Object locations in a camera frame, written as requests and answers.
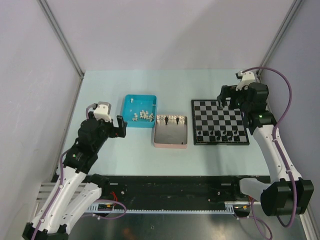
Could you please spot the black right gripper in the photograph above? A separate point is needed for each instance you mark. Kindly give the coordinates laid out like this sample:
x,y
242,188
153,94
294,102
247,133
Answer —
x,y
228,91

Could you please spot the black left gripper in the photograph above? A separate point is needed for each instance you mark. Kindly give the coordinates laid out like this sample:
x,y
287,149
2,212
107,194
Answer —
x,y
116,131

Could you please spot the black chess piece twelfth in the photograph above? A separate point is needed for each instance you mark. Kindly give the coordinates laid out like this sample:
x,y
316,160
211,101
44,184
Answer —
x,y
224,138

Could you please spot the black chess piece eleventh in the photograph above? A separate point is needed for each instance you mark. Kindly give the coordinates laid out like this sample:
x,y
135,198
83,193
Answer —
x,y
236,138

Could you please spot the pink plastic tray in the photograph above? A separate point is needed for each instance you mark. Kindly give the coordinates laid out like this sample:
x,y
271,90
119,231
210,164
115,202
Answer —
x,y
170,136

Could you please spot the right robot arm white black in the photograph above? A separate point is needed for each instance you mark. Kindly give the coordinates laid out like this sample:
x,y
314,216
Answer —
x,y
287,193

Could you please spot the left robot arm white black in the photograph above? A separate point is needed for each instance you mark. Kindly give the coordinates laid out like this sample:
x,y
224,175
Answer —
x,y
62,210

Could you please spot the white chess pieces cluster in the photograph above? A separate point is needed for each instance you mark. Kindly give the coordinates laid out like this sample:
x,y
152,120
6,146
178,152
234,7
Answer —
x,y
143,115

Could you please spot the black chess pieces cluster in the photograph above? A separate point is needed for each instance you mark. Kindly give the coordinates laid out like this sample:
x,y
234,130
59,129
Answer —
x,y
171,120

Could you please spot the blue plastic tray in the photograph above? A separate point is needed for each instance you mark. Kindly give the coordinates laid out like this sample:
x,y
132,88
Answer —
x,y
140,102

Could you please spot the black silver chessboard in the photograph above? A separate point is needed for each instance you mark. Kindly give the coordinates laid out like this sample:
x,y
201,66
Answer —
x,y
207,116

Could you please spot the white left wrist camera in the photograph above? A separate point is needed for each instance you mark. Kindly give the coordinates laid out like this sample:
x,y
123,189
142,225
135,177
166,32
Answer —
x,y
102,111

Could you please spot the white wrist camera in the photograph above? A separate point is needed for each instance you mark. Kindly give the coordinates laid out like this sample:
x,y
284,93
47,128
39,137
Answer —
x,y
246,78
102,111

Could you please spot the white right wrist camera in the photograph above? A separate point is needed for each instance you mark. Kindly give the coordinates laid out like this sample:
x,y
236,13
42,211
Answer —
x,y
246,78

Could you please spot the grey cable duct strip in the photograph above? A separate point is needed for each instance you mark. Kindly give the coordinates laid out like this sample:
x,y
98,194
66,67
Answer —
x,y
227,209

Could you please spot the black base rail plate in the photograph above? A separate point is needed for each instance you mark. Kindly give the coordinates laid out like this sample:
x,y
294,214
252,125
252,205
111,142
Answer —
x,y
174,193

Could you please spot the aluminium frame post right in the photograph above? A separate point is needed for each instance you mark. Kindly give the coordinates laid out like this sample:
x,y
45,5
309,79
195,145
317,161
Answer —
x,y
284,27

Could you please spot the aluminium frame post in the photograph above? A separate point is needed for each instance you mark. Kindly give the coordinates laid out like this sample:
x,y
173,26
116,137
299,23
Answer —
x,y
48,13
284,27

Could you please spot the aluminium frame post left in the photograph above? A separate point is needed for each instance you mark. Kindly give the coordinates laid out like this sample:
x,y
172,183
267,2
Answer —
x,y
48,13

